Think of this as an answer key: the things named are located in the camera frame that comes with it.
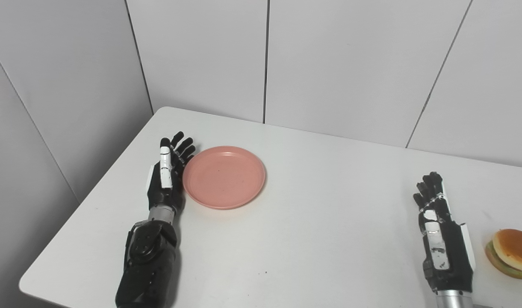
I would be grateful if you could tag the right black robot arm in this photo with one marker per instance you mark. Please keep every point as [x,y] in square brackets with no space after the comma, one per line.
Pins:
[454,299]

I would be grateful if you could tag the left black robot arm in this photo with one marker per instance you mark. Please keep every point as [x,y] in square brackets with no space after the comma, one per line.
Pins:
[149,261]

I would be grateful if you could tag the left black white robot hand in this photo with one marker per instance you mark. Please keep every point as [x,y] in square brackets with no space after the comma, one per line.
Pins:
[166,179]

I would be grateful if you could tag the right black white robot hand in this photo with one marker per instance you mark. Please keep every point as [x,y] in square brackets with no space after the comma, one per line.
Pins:
[442,244]

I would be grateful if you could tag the pink round plate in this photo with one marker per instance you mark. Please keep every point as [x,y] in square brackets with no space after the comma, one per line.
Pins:
[224,177]

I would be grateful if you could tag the toy hamburger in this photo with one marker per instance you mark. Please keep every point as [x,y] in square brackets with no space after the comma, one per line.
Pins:
[512,253]

